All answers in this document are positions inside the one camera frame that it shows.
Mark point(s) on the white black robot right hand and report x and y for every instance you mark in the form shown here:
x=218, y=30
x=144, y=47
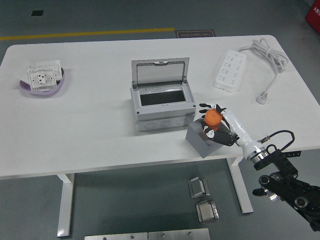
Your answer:
x=237, y=130

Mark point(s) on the orange cylinder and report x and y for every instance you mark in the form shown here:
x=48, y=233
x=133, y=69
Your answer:
x=212, y=118

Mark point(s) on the transparent hinged box lid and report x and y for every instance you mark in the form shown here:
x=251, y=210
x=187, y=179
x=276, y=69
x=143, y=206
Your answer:
x=160, y=72

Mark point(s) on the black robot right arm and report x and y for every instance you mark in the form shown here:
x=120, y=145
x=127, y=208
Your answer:
x=282, y=166

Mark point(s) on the grey cube with round hole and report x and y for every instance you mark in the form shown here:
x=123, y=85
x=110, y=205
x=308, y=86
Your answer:
x=197, y=140

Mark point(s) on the red box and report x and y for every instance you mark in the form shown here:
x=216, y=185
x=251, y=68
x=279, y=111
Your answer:
x=313, y=17

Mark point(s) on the white table leg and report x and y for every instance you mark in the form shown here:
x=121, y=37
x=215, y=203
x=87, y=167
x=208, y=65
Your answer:
x=65, y=200
x=240, y=185

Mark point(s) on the white power strip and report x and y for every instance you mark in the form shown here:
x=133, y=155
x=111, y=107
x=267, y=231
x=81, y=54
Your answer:
x=230, y=70

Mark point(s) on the black table control panel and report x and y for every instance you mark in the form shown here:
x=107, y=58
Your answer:
x=293, y=154

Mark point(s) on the grey metal foot block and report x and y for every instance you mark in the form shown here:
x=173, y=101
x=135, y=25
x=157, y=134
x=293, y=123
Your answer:
x=207, y=212
x=198, y=187

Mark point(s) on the brown floor sign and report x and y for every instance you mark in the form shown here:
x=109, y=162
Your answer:
x=195, y=34

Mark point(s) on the grey metal plate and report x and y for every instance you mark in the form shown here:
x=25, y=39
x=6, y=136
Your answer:
x=178, y=235
x=115, y=237

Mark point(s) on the yellow floor tape line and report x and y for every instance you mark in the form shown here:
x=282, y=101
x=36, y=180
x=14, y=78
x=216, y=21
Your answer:
x=87, y=33

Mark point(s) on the white socket panel with holes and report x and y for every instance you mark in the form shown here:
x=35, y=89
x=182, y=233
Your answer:
x=41, y=77

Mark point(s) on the black floor hatch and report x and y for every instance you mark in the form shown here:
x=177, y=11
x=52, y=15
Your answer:
x=37, y=13

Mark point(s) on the grey electrical enclosure box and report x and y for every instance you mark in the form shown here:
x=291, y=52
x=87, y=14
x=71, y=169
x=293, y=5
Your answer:
x=162, y=115

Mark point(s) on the plain white switch panel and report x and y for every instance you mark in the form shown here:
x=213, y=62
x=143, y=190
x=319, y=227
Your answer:
x=56, y=66

